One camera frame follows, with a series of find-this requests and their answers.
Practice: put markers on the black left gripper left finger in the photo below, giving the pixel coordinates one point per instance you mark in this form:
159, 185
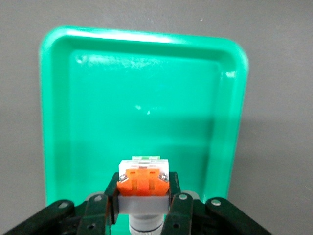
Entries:
95, 215

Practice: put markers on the white pushbutton switch orange block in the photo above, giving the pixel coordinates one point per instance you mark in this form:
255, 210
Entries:
143, 186

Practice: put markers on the green plastic tray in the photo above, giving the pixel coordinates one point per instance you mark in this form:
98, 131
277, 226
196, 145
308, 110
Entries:
146, 98

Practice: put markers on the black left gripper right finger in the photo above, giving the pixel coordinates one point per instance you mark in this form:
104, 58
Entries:
181, 215

